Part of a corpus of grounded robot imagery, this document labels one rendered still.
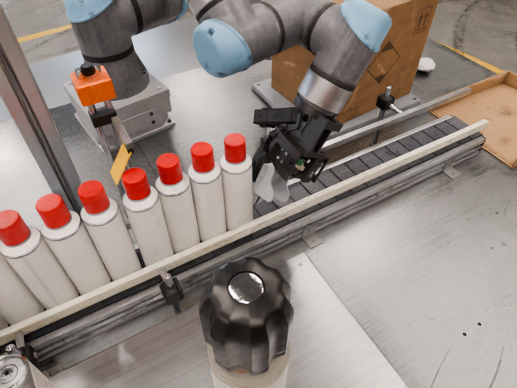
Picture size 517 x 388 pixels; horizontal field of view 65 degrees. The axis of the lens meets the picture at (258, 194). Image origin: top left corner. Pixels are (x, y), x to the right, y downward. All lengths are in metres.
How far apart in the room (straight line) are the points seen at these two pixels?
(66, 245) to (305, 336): 0.37
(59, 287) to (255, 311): 0.40
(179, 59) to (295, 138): 0.79
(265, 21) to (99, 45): 0.48
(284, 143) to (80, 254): 0.34
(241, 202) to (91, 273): 0.25
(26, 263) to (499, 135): 1.05
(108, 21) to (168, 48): 0.51
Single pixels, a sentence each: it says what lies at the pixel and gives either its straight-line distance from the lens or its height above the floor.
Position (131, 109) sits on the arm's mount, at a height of 0.92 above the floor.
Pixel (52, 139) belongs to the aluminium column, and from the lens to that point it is 0.67.
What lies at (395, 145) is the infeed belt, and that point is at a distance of 0.97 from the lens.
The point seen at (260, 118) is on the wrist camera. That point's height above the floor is 1.05.
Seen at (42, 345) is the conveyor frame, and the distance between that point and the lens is 0.72.
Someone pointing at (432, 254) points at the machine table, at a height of 0.83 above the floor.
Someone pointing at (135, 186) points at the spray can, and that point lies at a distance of 0.57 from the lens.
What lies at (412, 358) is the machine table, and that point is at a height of 0.83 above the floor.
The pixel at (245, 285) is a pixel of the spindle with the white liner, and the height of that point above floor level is 1.18.
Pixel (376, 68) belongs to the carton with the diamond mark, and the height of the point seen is 0.98.
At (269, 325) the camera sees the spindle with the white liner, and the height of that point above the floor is 1.17.
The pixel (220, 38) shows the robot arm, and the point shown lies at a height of 1.23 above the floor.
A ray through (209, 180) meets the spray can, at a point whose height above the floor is 1.04.
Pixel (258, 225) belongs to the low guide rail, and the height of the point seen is 0.91.
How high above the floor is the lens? 1.47
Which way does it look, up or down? 47 degrees down
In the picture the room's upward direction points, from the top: straight up
